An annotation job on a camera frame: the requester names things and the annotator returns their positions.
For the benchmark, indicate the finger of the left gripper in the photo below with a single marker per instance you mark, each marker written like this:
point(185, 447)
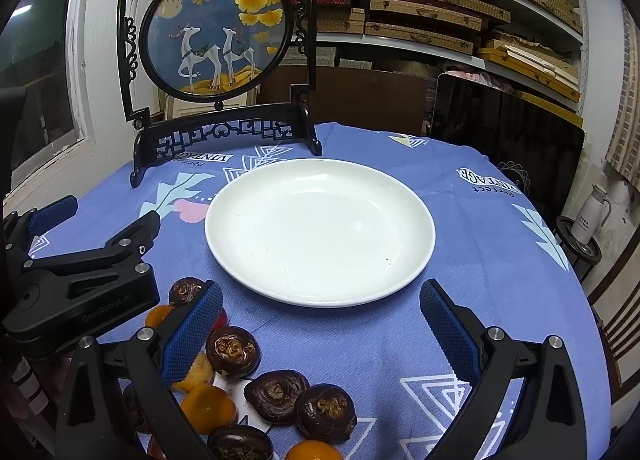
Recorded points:
point(50, 216)
point(132, 242)

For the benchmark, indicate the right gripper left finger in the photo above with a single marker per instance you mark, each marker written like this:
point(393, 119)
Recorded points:
point(93, 419)

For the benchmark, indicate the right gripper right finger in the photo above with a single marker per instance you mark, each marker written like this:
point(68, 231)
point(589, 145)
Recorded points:
point(548, 421)

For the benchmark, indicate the orange cherry tomato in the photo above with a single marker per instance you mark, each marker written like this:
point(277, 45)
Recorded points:
point(156, 316)
point(208, 407)

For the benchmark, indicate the pale beige round fruit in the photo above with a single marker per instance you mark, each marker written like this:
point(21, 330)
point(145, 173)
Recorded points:
point(200, 373)

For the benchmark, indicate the red cherry tomato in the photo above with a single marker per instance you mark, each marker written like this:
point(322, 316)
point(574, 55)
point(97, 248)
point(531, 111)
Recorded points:
point(221, 321)

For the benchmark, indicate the dark water chestnut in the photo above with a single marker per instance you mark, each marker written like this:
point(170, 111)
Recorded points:
point(233, 352)
point(273, 395)
point(325, 412)
point(239, 442)
point(184, 290)

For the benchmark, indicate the orange tangerine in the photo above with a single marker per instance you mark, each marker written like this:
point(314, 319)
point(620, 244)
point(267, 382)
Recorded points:
point(313, 450)

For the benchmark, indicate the wooden chair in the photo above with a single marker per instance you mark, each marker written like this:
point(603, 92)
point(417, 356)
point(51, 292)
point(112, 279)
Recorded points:
point(615, 305)

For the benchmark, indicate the small round side table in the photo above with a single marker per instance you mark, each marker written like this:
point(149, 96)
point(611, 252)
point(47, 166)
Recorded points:
point(583, 257)

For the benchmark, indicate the white round plate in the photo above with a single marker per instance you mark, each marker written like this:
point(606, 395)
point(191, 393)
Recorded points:
point(320, 233)

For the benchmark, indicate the white thermos jug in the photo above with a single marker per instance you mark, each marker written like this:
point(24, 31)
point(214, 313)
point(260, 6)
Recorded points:
point(592, 215)

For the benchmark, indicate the round deer screen ornament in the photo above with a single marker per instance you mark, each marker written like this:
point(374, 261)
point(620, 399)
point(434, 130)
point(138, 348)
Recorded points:
point(180, 61)

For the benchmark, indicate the black panel behind table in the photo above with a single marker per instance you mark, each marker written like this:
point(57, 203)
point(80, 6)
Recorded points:
point(534, 148)

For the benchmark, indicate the beige woven curtain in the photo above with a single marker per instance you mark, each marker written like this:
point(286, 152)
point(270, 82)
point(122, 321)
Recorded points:
point(623, 150)

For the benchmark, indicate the window with white frame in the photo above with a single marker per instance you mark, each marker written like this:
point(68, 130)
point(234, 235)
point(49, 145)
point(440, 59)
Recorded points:
point(42, 52)

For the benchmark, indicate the white wall shelf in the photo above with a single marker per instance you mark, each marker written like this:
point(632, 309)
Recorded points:
point(535, 45)

